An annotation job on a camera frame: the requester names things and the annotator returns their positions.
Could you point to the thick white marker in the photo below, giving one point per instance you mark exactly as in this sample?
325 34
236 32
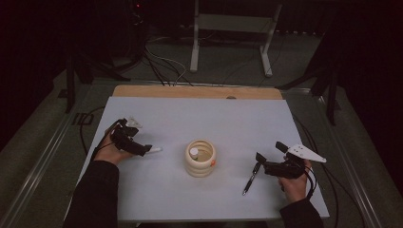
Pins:
194 152

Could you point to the dark equipment rack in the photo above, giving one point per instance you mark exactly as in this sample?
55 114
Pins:
138 19

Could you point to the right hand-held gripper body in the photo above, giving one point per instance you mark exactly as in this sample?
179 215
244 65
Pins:
285 169

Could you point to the grey metal stand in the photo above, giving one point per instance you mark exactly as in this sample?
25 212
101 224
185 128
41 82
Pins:
231 22

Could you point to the black pen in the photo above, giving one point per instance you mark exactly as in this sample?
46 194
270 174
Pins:
251 179

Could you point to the white table mat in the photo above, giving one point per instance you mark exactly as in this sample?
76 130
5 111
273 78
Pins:
196 120

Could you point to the cream ringed pen holder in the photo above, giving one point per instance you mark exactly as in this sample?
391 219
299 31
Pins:
199 169

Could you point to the dark tripod stand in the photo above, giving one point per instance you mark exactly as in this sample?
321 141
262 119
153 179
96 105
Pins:
332 104
70 88

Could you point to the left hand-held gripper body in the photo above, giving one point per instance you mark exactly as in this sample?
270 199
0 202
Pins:
125 141

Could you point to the person's left hand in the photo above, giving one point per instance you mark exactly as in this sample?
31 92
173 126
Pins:
107 153

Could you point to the person's right hand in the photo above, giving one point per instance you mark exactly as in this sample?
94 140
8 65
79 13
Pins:
296 188

